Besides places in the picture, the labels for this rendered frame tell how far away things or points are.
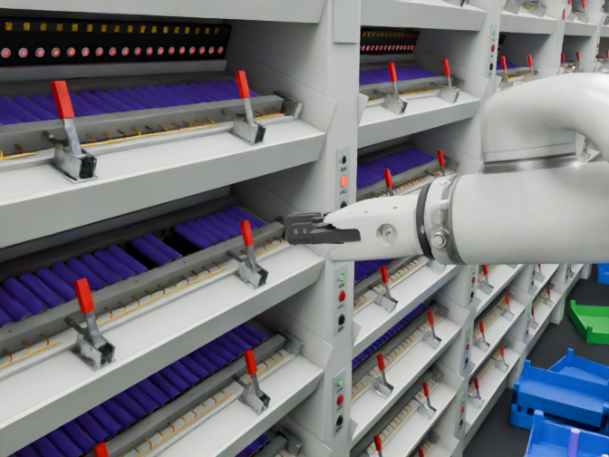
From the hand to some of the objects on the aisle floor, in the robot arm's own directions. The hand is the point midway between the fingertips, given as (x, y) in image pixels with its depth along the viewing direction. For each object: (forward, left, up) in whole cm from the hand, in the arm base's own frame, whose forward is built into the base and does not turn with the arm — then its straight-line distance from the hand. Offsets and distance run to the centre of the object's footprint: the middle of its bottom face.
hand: (304, 228), depth 68 cm
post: (+29, -30, -107) cm, 115 cm away
